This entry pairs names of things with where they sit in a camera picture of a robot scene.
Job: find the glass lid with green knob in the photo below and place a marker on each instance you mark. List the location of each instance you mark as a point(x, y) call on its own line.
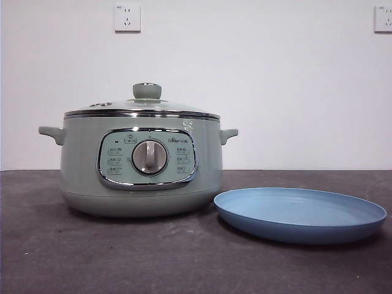
point(147, 90)

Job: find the blue round plate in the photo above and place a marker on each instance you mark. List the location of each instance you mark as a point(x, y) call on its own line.
point(291, 214)

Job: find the pale green electric steamer pot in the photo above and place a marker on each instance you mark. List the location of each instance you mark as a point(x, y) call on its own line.
point(79, 171)

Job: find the white wall socket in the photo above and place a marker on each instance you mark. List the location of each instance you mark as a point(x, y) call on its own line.
point(128, 18)
point(384, 18)

